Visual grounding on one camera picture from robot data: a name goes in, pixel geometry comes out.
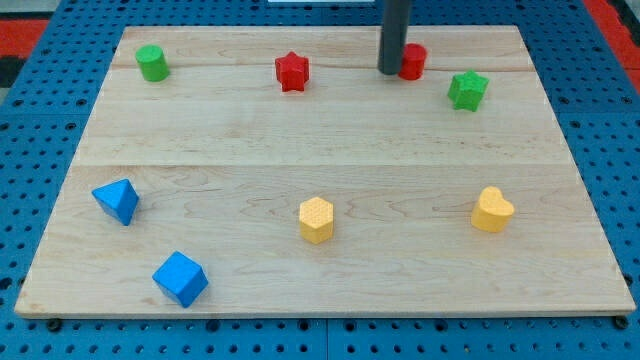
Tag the red cylinder block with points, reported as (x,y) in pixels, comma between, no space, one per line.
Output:
(413,61)

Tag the red star block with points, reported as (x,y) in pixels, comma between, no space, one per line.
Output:
(292,72)

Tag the green star block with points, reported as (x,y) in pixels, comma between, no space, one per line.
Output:
(467,90)

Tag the yellow hexagon block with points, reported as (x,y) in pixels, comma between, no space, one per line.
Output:
(316,220)

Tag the light wooden board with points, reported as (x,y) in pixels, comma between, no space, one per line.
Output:
(222,158)

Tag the blue cube block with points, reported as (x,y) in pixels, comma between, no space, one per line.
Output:
(181,279)

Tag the yellow heart block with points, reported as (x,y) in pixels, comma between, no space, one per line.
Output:
(491,212)

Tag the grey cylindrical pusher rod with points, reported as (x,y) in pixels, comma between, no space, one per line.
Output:
(394,27)

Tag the blue triangular prism block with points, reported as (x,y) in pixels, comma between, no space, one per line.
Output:
(118,200)

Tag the green cylinder block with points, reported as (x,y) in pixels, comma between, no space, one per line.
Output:
(152,63)

